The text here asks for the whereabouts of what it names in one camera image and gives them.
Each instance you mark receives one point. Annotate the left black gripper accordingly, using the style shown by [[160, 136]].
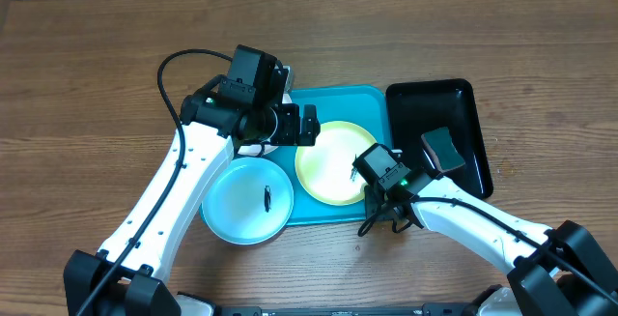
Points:
[[292, 130]]

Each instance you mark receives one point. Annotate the yellow-green rimmed plate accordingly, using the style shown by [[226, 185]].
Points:
[[325, 170]]

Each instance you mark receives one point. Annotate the white round plate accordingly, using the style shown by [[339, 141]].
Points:
[[255, 149]]

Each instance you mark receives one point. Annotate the green scouring sponge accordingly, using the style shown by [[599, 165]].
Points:
[[442, 153]]

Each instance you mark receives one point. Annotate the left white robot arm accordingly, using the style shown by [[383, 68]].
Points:
[[127, 275]]

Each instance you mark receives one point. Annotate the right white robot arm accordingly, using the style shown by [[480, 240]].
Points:
[[561, 271]]

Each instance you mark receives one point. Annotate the teal plastic serving tray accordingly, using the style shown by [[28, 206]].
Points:
[[363, 105]]

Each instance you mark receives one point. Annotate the black rectangular water tray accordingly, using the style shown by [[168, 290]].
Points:
[[418, 107]]

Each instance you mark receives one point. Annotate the light blue round plate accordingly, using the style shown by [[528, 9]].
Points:
[[249, 203]]

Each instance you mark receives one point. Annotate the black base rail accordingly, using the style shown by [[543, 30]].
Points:
[[338, 311]]

